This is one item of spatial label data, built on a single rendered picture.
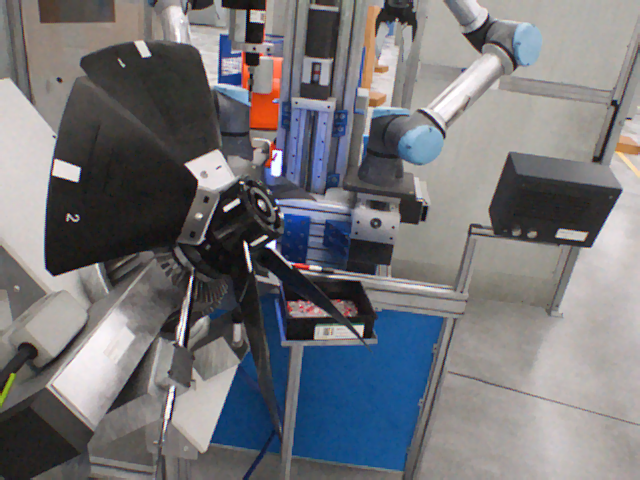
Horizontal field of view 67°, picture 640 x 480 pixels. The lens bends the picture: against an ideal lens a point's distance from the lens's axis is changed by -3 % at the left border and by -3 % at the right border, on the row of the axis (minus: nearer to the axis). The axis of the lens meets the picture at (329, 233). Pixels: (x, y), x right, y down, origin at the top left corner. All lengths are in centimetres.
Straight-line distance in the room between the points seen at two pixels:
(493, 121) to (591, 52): 56
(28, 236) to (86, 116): 29
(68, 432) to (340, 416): 119
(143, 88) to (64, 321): 41
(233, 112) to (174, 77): 68
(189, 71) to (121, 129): 33
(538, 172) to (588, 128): 167
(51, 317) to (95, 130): 23
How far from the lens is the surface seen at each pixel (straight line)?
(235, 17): 84
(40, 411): 60
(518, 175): 124
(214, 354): 94
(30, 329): 67
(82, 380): 64
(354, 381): 160
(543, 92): 281
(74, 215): 61
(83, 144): 62
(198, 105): 91
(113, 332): 70
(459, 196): 285
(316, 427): 174
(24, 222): 87
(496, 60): 155
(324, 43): 161
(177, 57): 96
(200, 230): 79
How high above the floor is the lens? 154
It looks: 25 degrees down
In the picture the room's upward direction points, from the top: 7 degrees clockwise
